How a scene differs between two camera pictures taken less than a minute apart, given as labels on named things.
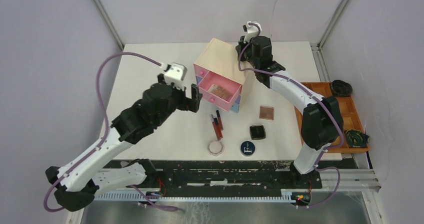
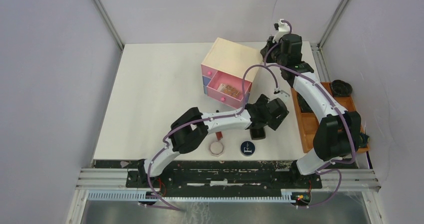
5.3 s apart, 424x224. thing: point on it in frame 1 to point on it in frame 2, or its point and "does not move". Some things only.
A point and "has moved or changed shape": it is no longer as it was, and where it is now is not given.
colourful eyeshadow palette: [212, 87] to [221, 87]
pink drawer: [219, 90] has moved or changed shape
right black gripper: [240, 44] to [270, 43]
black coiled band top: [341, 87] does not move
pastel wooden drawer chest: [219, 76] has moved or changed shape
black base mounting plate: [235, 177] does not move
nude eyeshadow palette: [220, 91] to [228, 90]
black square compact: [257, 132] does not move
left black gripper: [190, 103] to [274, 123]
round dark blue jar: [247, 148] does not move
